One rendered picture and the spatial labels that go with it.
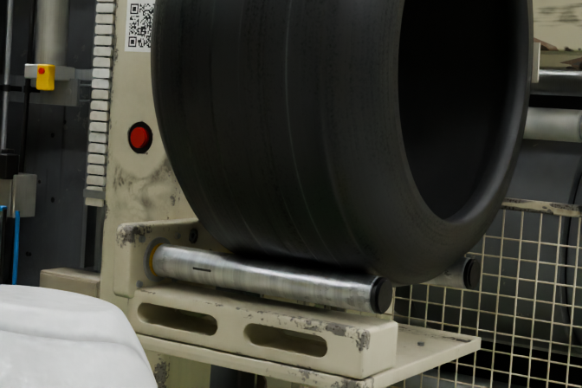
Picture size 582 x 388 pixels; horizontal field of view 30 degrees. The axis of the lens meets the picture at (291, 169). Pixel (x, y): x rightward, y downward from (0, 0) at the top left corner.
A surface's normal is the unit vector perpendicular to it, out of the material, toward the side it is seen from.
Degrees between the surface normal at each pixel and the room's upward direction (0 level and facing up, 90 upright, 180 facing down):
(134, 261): 90
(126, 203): 90
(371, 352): 90
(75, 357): 59
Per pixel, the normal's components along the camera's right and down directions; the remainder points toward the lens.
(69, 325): 0.51, -0.60
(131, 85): -0.53, 0.01
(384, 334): 0.85, 0.08
